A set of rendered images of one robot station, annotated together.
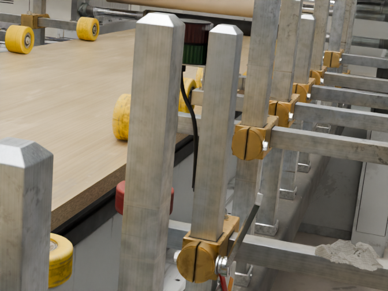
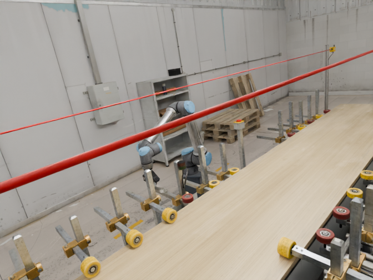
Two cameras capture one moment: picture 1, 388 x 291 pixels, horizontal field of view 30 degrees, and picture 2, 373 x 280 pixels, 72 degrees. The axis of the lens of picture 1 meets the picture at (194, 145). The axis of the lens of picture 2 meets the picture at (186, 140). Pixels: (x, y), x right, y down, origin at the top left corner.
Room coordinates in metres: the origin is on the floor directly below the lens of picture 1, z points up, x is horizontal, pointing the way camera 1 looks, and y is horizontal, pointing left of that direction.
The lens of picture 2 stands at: (2.23, 1.00, 1.81)
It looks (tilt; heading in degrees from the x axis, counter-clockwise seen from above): 17 degrees down; 214
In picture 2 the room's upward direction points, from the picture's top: 9 degrees counter-clockwise
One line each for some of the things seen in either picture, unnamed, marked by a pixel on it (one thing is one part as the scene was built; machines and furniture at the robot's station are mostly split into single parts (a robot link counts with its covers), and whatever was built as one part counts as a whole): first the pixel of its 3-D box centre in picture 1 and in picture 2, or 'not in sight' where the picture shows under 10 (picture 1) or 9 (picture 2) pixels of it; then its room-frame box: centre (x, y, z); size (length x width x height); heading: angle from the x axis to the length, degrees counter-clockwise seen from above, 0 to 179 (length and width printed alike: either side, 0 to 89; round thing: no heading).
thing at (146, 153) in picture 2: not in sight; (145, 155); (0.83, -0.37, 1.14); 0.10 x 0.09 x 0.12; 177
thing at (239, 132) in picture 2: not in sight; (241, 151); (0.15, 0.17, 0.93); 0.05 x 0.04 x 0.45; 165
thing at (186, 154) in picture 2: not in sight; (189, 156); (0.04, -0.49, 0.79); 0.17 x 0.15 x 0.18; 87
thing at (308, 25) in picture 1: (294, 120); (84, 252); (1.61, -0.22, 0.88); 0.03 x 0.03 x 0.48; 75
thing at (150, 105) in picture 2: not in sight; (169, 119); (-1.59, -1.91, 0.78); 0.90 x 0.45 x 1.55; 168
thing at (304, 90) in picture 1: (299, 91); (77, 245); (1.63, -0.23, 0.95); 0.13 x 0.06 x 0.05; 165
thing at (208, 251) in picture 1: (206, 246); (181, 198); (0.91, -0.03, 0.85); 0.13 x 0.06 x 0.05; 165
